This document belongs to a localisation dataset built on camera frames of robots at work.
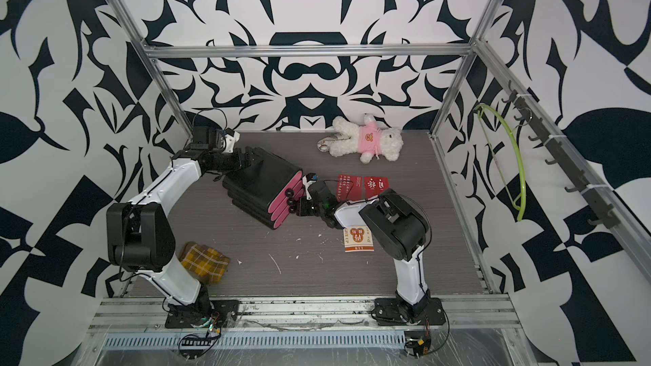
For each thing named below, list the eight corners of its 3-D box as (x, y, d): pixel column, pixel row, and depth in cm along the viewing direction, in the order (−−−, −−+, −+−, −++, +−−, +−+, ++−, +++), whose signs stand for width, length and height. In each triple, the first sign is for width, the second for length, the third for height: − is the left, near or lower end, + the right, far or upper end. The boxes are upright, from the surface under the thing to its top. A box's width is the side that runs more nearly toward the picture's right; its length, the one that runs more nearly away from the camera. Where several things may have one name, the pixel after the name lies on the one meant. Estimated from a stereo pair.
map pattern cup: (315, 149, 116) (315, 144, 113) (324, 137, 121) (324, 132, 118) (327, 154, 114) (327, 149, 111) (335, 141, 119) (336, 136, 116)
